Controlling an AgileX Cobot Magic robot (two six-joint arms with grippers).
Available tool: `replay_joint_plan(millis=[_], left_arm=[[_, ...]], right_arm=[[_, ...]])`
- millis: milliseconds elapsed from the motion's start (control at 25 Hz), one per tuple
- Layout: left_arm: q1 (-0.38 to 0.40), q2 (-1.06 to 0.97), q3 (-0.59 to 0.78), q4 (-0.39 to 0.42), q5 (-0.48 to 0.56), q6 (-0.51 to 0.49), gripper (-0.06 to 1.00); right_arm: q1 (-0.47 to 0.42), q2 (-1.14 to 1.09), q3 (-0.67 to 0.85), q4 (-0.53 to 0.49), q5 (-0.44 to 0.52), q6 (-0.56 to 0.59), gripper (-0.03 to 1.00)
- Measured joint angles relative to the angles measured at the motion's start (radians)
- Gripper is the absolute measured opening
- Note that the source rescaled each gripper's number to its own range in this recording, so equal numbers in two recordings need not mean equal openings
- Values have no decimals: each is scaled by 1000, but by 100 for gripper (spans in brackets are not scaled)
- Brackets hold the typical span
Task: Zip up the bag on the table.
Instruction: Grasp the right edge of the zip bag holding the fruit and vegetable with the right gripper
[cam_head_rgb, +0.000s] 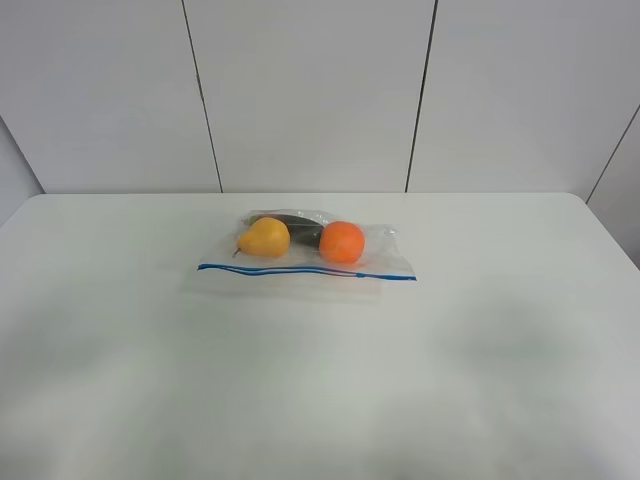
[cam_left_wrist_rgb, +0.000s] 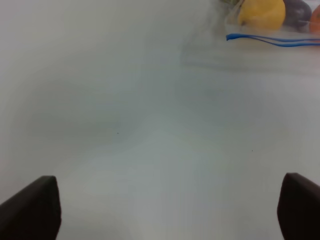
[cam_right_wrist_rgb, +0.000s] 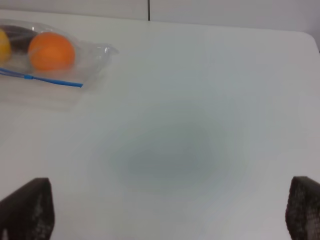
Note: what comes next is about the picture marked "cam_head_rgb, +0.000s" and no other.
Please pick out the clear zip bag blue seal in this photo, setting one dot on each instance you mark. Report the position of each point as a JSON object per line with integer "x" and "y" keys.
{"x": 303, "y": 267}

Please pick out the dark purple eggplant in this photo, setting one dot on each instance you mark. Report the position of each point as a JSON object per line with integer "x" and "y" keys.
{"x": 302, "y": 231}

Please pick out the orange fruit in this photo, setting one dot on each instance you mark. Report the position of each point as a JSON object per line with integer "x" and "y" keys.
{"x": 342, "y": 242}

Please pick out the yellow pear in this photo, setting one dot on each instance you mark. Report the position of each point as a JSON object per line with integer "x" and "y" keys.
{"x": 266, "y": 237}

